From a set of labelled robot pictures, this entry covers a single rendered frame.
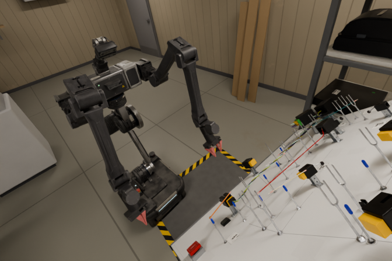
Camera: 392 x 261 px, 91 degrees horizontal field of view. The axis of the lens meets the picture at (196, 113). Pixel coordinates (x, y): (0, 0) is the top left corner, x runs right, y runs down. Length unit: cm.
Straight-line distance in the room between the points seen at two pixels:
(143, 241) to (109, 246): 32
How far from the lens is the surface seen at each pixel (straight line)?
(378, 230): 49
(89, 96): 75
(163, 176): 219
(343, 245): 61
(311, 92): 154
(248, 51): 323
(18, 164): 329
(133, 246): 224
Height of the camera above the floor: 196
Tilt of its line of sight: 37 degrees down
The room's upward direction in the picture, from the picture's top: 9 degrees counter-clockwise
